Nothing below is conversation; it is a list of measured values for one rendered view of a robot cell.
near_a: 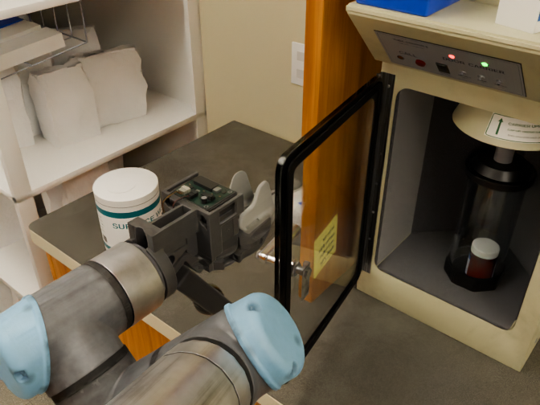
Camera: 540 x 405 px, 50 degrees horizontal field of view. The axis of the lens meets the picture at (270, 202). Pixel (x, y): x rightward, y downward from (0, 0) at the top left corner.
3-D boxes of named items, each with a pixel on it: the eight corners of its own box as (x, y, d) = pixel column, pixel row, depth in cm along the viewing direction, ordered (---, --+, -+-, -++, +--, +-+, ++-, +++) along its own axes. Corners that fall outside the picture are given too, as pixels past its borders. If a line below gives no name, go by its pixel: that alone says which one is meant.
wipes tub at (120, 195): (139, 216, 132) (130, 159, 124) (177, 238, 126) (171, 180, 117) (92, 243, 124) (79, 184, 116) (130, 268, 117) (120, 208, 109)
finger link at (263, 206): (297, 169, 67) (245, 202, 62) (296, 210, 71) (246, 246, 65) (276, 160, 69) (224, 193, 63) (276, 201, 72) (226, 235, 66)
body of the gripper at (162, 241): (250, 191, 60) (164, 247, 52) (251, 255, 65) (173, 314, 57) (198, 168, 64) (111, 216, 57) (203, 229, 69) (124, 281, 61)
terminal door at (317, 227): (360, 276, 108) (383, 73, 85) (278, 392, 86) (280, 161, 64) (356, 274, 108) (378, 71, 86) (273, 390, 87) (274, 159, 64)
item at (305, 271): (311, 294, 80) (312, 263, 77) (304, 304, 79) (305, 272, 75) (299, 288, 81) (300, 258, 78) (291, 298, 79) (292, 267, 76)
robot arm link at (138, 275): (139, 341, 55) (87, 302, 59) (174, 314, 58) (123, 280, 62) (128, 282, 50) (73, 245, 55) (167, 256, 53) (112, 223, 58)
